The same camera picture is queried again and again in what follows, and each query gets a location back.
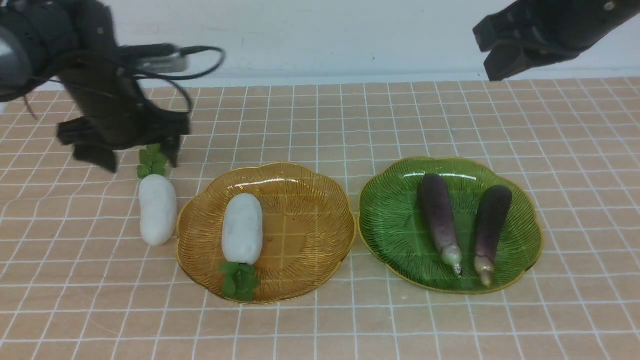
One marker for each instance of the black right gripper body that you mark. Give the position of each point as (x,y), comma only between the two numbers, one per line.
(572,27)

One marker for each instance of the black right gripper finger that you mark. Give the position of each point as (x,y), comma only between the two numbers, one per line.
(507,60)
(501,29)

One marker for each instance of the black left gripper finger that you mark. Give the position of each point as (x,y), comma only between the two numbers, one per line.
(170,147)
(97,156)

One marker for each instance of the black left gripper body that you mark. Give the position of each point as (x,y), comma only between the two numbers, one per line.
(116,115)

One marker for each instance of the white radish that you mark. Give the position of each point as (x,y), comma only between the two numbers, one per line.
(157,198)
(242,243)

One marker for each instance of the purple eggplant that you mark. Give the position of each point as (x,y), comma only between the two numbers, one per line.
(490,220)
(434,201)

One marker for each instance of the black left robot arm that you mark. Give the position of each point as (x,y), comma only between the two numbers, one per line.
(74,41)

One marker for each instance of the orange checkered tablecloth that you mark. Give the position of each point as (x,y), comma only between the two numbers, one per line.
(78,282)

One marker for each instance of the amber glass plate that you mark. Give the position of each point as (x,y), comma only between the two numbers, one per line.
(308,230)

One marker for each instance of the green glass plate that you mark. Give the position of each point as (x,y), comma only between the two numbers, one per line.
(393,230)

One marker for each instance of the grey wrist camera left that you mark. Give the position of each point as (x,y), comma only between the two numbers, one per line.
(163,64)

